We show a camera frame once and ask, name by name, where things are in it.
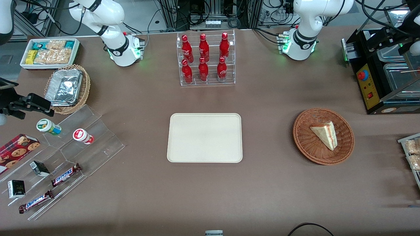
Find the black floor cable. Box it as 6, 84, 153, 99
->
287, 223, 334, 236

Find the tan wicker basket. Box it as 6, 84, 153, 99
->
44, 64, 91, 115

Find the triangular sandwich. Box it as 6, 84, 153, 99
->
310, 121, 338, 151

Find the silver foil tray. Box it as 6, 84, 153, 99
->
45, 69, 83, 107

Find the clear pastry bag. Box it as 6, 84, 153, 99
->
407, 154, 420, 171
404, 138, 420, 154

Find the white rectangular snack bin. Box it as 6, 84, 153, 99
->
20, 38, 80, 70

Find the grey metal snack tray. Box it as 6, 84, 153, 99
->
398, 133, 420, 190

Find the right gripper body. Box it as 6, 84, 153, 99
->
0, 88, 30, 120

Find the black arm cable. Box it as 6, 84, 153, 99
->
20, 0, 86, 36

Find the red cookie box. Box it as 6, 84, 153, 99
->
0, 133, 41, 175

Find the clear acrylic stepped display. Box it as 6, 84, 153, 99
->
0, 104, 126, 221

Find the brown round wicker basket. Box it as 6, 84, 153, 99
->
293, 108, 355, 165

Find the clear acrylic bottle rack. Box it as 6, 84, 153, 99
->
177, 29, 236, 87

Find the clear cracker bag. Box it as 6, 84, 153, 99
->
52, 49, 73, 65
34, 49, 54, 64
46, 40, 67, 50

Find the small black box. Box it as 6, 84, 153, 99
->
7, 180, 26, 199
30, 161, 50, 177

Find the green label yogurt cup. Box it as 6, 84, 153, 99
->
36, 119, 62, 136

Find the red cola bottle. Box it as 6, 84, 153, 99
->
181, 35, 193, 63
198, 57, 209, 82
217, 56, 227, 82
219, 32, 230, 59
181, 59, 193, 84
199, 33, 210, 63

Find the snickers chocolate bar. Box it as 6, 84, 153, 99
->
18, 190, 54, 214
51, 163, 82, 187

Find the beige rectangular tray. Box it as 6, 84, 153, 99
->
167, 113, 243, 163

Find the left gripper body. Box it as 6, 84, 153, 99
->
399, 13, 420, 55

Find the red label yogurt cup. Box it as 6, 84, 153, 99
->
73, 128, 95, 145

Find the black food warmer machine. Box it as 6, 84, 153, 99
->
341, 7, 420, 115

